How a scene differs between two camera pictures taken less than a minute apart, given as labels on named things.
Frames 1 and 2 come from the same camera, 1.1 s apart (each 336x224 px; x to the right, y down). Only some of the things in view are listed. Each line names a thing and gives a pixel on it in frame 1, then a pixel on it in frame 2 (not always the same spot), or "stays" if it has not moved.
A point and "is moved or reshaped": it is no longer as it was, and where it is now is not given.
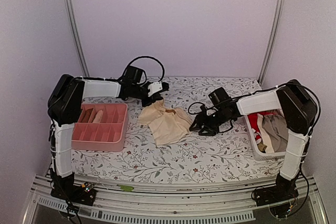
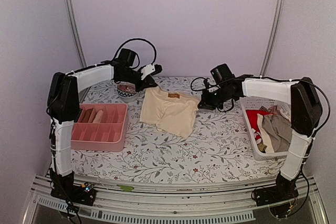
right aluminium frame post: [275, 34] stays
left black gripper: [156, 96] to [148, 82]
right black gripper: [200, 120] to [206, 103]
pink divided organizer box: [101, 127] stays
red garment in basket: [253, 119] stays
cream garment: [166, 125] is moved or reshaped
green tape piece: [126, 188] stays
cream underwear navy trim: [98, 117] stays
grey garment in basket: [276, 126] stays
